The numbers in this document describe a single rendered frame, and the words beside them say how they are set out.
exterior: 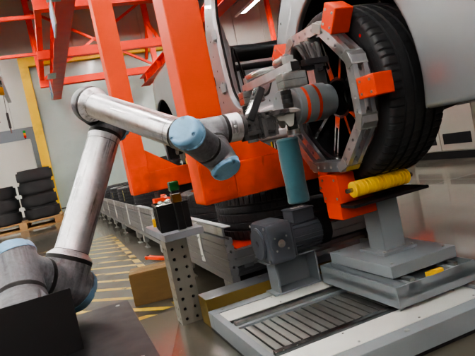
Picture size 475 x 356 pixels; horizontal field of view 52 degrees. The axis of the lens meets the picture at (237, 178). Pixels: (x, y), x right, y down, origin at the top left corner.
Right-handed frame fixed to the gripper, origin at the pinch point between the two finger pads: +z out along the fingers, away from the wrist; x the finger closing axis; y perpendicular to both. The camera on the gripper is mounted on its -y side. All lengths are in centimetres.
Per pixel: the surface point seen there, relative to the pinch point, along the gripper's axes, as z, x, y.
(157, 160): 6, -255, 7
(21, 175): -122, -854, -18
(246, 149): 6, -62, 11
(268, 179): 13, -60, 26
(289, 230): 9, -39, 47
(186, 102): -17, -60, -15
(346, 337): -3, 10, 75
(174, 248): -33, -73, 48
